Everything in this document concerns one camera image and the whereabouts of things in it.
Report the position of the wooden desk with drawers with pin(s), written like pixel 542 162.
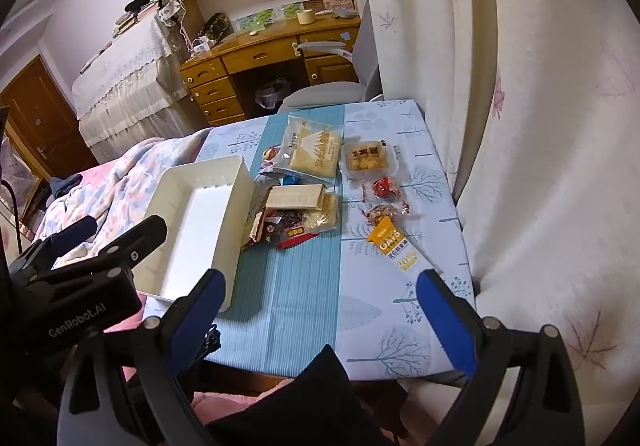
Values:
pixel 260 51

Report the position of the small red white packet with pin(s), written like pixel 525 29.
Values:
pixel 270 156

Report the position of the orange snack bar packet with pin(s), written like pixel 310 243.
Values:
pixel 395 246

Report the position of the clear mixed nut packet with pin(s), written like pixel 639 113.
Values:
pixel 382 214

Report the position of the brown snack wrapper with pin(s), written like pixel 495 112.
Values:
pixel 254 231

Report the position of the dark red snack packet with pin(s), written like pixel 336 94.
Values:
pixel 287 226

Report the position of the black object on piano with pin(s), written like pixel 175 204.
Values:
pixel 137 4

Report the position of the red candy packet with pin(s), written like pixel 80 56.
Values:
pixel 386 187

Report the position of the grey office chair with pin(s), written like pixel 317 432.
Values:
pixel 325 94

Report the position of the dark blue cloth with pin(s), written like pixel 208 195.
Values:
pixel 65 185

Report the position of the pale yellow biscuit packet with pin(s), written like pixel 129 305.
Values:
pixel 327 216

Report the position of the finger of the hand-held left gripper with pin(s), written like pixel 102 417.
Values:
pixel 65 241
pixel 135 246

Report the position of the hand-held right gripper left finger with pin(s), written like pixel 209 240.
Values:
pixel 200 306

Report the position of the clear yellow pastry packet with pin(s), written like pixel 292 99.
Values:
pixel 367 161

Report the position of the white plastic bin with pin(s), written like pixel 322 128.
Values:
pixel 200 216

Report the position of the white leaf print curtain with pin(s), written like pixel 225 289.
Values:
pixel 540 126

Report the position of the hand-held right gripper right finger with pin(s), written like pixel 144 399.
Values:
pixel 445 321

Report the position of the red edged snack packet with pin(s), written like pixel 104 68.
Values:
pixel 295 241

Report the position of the brown wooden door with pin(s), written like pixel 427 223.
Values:
pixel 40 116

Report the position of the beige cracker packet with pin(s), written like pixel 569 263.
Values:
pixel 295 197

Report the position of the blue white snack packet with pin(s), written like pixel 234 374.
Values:
pixel 291 180

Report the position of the dark floral pencil case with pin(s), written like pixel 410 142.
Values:
pixel 215 26

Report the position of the large sliced cake packet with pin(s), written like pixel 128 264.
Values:
pixel 312 146

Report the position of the stack of books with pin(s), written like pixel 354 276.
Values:
pixel 127 21

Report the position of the black bagged trash bin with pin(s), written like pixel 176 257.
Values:
pixel 272 94

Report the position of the grey flat object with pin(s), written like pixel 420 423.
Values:
pixel 343 13

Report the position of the green picture strip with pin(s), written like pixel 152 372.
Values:
pixel 262 16

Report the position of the cream cup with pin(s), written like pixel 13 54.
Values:
pixel 305 17

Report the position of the lace covered piano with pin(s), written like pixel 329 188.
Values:
pixel 125 76

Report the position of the floral blanket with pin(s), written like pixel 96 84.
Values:
pixel 125 176

